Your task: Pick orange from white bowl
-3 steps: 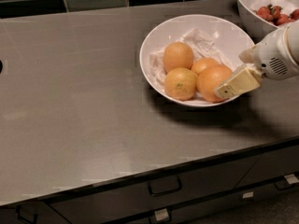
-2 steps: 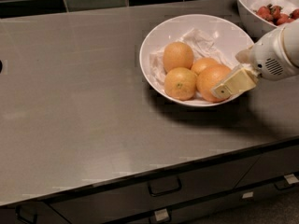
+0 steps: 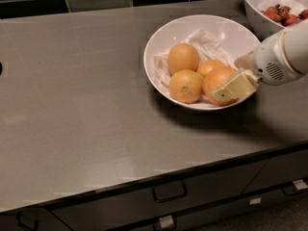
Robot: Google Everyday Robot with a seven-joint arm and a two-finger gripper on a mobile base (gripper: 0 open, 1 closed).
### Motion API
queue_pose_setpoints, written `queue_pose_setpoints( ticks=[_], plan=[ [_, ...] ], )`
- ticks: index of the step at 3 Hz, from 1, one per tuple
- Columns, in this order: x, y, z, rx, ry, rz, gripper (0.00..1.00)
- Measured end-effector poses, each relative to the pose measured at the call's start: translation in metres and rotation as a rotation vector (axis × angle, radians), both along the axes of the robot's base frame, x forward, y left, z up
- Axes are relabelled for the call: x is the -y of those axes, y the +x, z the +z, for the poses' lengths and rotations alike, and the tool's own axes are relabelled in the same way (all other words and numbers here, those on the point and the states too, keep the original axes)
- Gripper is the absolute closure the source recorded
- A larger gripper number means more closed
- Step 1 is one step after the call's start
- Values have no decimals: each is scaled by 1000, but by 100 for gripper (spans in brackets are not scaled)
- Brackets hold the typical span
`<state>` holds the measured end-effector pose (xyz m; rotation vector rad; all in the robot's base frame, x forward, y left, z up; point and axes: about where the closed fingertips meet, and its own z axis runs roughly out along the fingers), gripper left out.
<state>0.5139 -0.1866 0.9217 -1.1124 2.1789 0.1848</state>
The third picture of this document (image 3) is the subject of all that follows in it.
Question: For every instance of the white paper napkin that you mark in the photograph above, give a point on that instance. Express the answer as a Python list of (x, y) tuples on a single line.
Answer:
[(208, 47)]

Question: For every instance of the white label lower right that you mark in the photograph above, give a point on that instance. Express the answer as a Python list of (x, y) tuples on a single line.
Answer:
[(300, 184)]

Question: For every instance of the white ceramic bowl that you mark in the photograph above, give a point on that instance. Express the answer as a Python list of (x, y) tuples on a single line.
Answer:
[(236, 40)]

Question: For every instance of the dark left drawer front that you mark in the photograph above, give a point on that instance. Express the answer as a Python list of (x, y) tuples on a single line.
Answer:
[(47, 221)]

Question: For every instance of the white bowl with strawberries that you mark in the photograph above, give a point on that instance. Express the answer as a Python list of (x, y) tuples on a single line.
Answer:
[(261, 25)]

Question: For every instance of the orange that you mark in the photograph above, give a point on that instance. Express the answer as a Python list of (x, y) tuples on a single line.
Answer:
[(215, 78), (182, 56), (186, 86), (209, 65)]

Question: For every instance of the white label lower middle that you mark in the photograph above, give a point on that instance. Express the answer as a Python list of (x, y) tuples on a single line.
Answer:
[(166, 222)]

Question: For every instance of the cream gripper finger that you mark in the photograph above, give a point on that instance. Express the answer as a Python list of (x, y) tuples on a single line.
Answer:
[(243, 61), (241, 84)]

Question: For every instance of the black middle drawer handle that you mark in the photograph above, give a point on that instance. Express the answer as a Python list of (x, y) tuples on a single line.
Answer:
[(169, 191)]

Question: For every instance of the dark right drawer front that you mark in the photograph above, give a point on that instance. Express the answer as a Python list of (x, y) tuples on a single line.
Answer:
[(279, 170)]

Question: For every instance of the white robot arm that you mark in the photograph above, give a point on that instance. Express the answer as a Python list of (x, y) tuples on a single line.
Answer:
[(279, 59)]

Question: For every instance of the black drawer handle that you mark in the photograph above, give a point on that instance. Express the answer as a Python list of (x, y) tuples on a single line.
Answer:
[(27, 221), (169, 191)]

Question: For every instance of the red strawberries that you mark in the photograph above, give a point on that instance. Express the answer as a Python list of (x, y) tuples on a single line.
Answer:
[(282, 15)]

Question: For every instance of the black left drawer handle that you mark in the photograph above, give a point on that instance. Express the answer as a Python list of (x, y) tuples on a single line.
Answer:
[(27, 221)]

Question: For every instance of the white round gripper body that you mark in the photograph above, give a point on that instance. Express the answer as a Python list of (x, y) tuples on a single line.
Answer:
[(269, 61)]

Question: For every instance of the small white label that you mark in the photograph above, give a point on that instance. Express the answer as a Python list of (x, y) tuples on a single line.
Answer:
[(255, 201)]

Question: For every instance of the dark lower drawer front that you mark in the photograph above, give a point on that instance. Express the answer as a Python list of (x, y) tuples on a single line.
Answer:
[(198, 216)]

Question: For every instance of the dark middle drawer front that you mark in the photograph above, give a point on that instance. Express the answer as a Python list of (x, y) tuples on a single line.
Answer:
[(124, 211)]

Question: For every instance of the dark drawer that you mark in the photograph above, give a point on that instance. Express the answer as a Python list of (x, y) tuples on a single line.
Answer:
[(124, 211), (198, 216), (47, 221), (279, 170)]

